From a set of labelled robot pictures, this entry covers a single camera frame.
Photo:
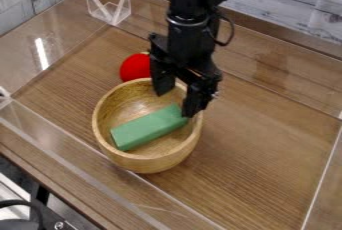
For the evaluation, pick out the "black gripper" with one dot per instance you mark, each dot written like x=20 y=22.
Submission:
x=181 y=55

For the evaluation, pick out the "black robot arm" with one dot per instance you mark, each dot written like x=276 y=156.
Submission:
x=192 y=11

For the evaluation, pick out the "clear acrylic corner bracket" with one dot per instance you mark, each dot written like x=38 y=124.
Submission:
x=109 y=12

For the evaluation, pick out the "red plush strawberry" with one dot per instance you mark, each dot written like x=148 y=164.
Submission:
x=134 y=67

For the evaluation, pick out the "light wooden bowl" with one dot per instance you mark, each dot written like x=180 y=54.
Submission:
x=129 y=101

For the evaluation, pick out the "clear acrylic tray wall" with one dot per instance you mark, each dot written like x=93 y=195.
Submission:
x=112 y=196

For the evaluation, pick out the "green rectangular block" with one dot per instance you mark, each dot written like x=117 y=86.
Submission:
x=148 y=127

